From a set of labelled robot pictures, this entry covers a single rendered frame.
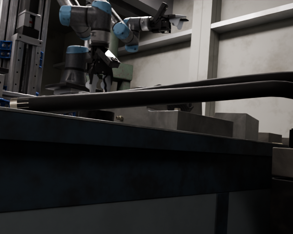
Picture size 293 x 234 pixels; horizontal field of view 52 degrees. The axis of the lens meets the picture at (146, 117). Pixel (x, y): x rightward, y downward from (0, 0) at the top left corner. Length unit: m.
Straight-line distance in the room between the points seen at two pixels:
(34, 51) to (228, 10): 3.19
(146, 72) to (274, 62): 2.12
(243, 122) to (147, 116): 0.44
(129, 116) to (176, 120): 0.19
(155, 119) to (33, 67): 0.96
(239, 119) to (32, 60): 1.06
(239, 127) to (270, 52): 2.80
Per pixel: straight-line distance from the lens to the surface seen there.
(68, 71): 1.65
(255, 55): 3.97
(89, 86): 1.16
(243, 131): 1.15
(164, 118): 0.79
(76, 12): 1.20
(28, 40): 1.65
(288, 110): 3.66
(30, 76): 1.64
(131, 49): 1.70
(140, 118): 0.86
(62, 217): 0.46
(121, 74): 4.65
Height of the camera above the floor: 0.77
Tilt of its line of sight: 5 degrees up
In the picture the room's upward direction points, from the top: 5 degrees clockwise
